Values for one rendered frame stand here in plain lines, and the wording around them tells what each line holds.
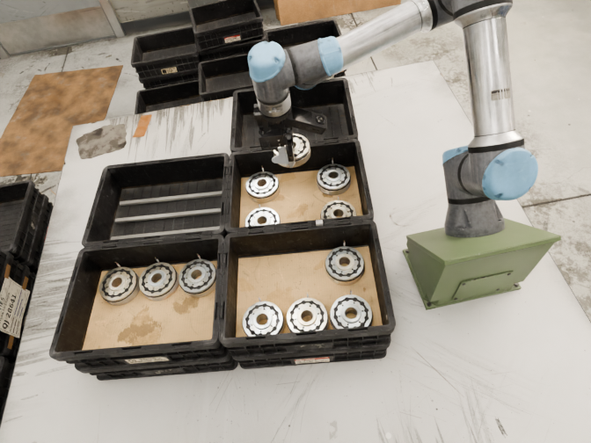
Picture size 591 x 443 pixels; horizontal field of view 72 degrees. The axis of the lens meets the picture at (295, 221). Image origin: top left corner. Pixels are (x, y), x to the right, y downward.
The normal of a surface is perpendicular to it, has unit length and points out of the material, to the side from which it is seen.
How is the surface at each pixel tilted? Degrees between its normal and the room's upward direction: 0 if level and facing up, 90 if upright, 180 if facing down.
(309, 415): 0
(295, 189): 0
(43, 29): 90
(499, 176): 54
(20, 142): 0
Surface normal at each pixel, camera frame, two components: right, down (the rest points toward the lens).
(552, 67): -0.10, -0.56
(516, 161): 0.13, 0.30
